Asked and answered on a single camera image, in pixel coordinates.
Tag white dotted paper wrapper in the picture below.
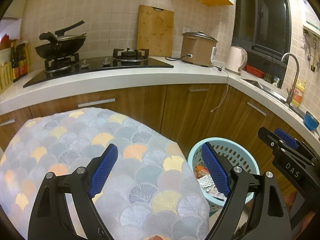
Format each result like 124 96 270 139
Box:
197 174 215 189

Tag clear printed plastic bag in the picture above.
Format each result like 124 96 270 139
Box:
205 184 226 202

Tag steel kitchen faucet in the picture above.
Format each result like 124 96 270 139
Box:
281 52 301 107

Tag wooden kitchen cabinets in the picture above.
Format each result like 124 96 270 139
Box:
1 84 307 196

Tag person's left hand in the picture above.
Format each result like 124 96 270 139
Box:
148 235 163 240

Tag blue bowl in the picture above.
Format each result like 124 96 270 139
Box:
303 111 319 131

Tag steel sink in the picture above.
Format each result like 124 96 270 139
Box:
242 79 305 119

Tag scallop pattern tablecloth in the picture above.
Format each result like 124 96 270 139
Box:
1 108 209 239

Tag yellow detergent bottle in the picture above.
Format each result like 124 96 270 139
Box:
291 79 306 107

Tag pink electric kettle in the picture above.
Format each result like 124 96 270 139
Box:
225 46 247 75

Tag dark window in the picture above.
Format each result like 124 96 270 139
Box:
232 0 292 87

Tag black gas stove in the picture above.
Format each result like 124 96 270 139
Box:
23 48 173 88

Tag black wok with lid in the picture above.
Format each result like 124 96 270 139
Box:
35 20 86 61

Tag yellow plastic basket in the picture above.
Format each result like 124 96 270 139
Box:
0 62 13 94

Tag dark sauce bottle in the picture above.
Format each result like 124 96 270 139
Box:
16 42 29 77
10 40 20 82

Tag wooden cutting board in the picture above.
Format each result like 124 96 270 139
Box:
137 5 174 57

